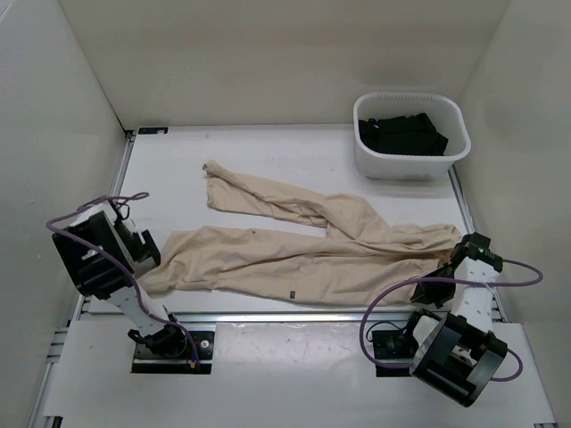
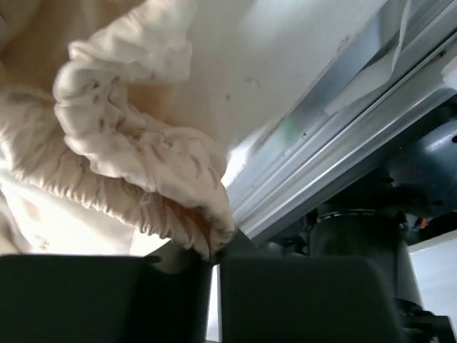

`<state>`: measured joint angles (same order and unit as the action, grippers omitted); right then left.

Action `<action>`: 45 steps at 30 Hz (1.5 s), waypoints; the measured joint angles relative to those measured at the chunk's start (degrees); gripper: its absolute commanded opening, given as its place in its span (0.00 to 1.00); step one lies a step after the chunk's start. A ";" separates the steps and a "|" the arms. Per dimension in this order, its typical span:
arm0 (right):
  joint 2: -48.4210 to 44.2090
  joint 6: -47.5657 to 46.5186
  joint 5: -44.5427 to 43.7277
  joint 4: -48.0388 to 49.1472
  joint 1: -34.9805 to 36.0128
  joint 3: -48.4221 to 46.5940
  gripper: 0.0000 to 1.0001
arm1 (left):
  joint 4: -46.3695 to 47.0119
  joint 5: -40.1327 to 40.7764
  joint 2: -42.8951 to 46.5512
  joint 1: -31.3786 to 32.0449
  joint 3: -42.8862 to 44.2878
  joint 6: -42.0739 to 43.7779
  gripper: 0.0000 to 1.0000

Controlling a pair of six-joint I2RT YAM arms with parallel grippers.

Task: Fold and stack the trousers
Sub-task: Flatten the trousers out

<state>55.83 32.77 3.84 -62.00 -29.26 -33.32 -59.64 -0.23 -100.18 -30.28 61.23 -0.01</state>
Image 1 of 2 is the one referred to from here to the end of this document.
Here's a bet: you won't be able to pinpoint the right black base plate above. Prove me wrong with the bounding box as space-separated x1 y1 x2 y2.
370 328 460 378

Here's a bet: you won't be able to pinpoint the small blue label sticker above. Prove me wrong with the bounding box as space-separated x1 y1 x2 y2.
137 127 169 135

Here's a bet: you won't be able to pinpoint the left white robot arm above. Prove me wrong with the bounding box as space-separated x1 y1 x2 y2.
46 197 189 358

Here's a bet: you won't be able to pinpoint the white plastic basket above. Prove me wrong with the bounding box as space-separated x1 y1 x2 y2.
353 92 471 180

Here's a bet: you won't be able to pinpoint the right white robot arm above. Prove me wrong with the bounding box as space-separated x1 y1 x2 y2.
401 233 508 407

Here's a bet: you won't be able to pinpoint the beige trousers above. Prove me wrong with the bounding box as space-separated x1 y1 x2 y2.
139 161 461 307

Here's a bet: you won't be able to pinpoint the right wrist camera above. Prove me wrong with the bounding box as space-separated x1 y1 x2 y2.
450 242 474 268

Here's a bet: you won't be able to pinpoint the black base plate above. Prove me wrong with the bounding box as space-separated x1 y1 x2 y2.
370 328 460 378
131 331 215 375

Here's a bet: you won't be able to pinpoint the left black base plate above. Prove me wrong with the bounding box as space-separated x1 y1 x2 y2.
131 331 215 375

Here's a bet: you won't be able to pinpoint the black folded trousers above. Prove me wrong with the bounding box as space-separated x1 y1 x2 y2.
358 113 449 156

